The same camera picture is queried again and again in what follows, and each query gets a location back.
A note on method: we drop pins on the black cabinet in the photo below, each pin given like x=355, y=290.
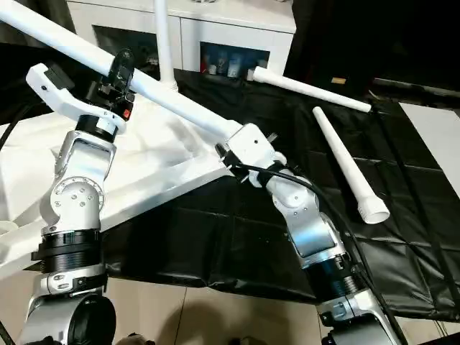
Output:
x=381, y=39

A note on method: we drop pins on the white sideboard with glass doors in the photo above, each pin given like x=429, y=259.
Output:
x=215, y=29

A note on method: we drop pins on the black mat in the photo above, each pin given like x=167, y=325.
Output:
x=237, y=244

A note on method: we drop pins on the white plastic table top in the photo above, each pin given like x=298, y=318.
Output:
x=158, y=165

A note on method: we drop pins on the grey curtain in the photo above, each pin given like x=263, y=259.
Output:
x=32, y=21

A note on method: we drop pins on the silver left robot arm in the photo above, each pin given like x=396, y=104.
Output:
x=75, y=187

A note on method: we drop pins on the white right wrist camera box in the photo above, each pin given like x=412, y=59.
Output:
x=255, y=151

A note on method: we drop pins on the white plastic table leg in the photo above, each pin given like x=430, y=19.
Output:
x=65, y=39
x=309, y=90
x=345, y=165
x=164, y=43

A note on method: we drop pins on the small yellow label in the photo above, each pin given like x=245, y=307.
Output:
x=338, y=80

